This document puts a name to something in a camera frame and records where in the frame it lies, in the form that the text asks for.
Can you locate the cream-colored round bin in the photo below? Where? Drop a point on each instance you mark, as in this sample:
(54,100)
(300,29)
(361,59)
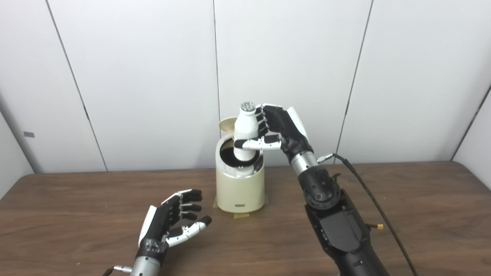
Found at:
(239,191)

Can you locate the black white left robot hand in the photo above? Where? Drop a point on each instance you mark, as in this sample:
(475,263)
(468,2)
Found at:
(159,226)

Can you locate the small white plastic bottle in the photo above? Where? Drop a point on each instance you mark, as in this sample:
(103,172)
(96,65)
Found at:
(245,128)

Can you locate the yellow masking tape piece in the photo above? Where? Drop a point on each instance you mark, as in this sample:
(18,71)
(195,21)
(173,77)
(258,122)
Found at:
(241,215)

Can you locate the small grey wall tag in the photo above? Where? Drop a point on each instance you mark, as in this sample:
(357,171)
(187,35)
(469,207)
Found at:
(28,134)

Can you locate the cream round bin lid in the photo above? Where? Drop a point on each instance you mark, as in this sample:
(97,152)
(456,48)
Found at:
(227,125)

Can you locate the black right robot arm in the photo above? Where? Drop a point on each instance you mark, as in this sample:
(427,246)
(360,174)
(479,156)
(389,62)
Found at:
(337,226)

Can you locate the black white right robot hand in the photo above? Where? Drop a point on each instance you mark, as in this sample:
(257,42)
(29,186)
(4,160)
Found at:
(285,130)

